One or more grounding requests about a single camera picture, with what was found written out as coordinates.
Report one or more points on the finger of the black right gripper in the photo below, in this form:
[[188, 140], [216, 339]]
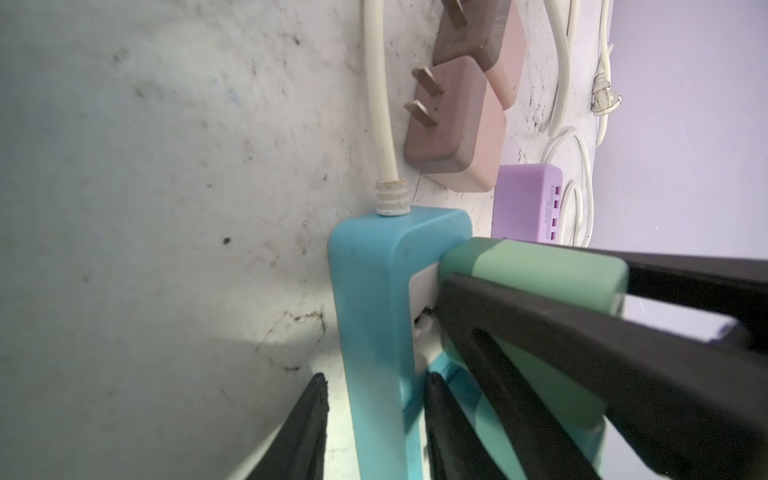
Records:
[[688, 409], [729, 286]]

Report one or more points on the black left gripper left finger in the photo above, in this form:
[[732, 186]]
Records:
[[298, 450]]

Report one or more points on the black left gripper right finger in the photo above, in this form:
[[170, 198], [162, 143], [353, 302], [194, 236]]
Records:
[[454, 449]]

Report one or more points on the green plug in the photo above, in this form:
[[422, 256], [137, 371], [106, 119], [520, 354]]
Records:
[[572, 276]]

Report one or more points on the blue rectangular power strip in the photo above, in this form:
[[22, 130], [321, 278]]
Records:
[[385, 273]]

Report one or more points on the purple power strip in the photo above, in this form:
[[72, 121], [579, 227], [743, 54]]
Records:
[[527, 203]]

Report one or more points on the pink plug purple strip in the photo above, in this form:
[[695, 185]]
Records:
[[492, 33], [457, 126]]

